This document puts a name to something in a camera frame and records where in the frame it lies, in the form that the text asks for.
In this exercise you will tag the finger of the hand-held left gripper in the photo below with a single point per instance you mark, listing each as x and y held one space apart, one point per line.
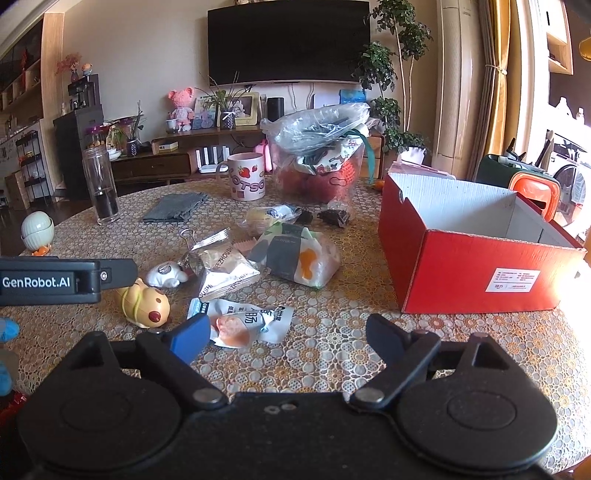
117 273

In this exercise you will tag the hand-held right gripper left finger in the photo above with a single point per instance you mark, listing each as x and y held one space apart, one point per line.
190 339

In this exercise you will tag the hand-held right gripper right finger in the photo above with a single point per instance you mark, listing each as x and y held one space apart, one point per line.
383 334

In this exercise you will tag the white sausage packet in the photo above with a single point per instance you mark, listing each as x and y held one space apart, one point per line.
244 323

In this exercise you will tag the silver foil snack packet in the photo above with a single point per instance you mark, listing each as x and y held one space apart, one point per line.
226 270

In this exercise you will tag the red cardboard box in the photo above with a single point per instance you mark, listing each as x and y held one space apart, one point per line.
461 272

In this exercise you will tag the green black sandwich packet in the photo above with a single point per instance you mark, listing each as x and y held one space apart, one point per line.
286 258

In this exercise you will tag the desktop with floral tablecloth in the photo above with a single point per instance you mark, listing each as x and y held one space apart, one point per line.
323 350

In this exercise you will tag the yellow duck toy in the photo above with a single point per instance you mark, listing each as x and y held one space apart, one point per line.
141 304

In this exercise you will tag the small white toy figure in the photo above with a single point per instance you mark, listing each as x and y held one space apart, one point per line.
164 274

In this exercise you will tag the egg-shaped ceramic jar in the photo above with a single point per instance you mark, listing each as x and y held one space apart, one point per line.
37 230

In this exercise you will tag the blue soft object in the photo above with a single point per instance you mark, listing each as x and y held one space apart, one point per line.
7 330

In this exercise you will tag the grey folded cloth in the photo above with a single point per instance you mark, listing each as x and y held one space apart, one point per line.
175 206

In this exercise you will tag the glass tumbler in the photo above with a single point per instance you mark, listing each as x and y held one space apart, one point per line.
101 184

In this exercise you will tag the brown cardboard box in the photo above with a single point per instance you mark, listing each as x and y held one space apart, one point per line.
17 191

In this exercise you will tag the pink ribbed wrapper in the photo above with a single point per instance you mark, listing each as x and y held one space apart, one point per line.
244 246

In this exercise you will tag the wooden television cabinet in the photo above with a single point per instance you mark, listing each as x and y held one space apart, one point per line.
152 166

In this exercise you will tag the black rack trolley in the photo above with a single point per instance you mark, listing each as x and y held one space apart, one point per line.
34 166

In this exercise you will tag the leafy plant in patterned pot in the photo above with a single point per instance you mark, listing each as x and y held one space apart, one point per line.
133 146

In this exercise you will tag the dark snack in clear bag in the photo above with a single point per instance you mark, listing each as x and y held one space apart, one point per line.
334 216

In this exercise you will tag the black side cabinet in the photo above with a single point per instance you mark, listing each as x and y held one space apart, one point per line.
74 152

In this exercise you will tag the yellow white small box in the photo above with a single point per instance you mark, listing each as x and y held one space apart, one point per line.
165 146

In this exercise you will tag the yellow cake in clear wrapper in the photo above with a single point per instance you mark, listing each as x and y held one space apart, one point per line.
263 219

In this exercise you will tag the white router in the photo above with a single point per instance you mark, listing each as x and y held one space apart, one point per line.
211 159

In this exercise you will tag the small white cup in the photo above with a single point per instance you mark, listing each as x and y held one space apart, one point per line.
171 126

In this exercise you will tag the pink strawberry mug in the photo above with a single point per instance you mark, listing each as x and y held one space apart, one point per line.
247 177

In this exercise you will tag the pink bear doll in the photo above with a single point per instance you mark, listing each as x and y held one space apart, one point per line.
181 108

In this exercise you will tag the desk calendar picture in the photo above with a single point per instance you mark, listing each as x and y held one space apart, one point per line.
204 115

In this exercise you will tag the teal ribbon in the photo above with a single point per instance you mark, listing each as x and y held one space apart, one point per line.
369 152

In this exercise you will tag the printed cloth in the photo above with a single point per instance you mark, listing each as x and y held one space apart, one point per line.
330 159

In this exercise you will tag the black coffee machine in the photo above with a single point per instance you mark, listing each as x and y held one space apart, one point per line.
84 92

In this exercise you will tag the small plant in dark pot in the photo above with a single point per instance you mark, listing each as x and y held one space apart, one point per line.
227 121

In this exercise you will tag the dark green organiser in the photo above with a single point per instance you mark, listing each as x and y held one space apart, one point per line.
494 170

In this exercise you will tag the clear plastic bucket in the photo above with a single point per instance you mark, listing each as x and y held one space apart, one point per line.
286 161

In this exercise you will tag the orange plastic stool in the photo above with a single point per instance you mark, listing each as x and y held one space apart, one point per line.
535 191

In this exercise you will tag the vase with pink flowers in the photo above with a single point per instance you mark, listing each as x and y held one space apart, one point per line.
69 69

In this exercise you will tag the clear plastic bag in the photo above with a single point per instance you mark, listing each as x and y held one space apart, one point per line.
314 127

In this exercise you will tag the black cylinder speaker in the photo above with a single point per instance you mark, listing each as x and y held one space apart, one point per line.
276 109

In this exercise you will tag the blue picture card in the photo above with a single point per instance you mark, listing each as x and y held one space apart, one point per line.
353 97

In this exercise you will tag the beige standing air conditioner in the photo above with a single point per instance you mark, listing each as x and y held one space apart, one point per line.
457 92

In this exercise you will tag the washing machine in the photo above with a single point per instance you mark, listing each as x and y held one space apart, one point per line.
572 166

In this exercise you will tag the tall potted tree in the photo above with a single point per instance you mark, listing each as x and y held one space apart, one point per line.
383 69

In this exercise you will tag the yellow curtain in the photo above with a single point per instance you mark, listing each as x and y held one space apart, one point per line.
498 78

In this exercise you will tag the black television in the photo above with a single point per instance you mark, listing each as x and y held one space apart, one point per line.
288 41

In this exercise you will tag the wooden wall shelf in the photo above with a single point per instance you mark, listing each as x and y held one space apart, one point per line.
23 78

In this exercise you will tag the cream photo frame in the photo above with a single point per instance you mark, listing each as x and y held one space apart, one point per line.
247 108

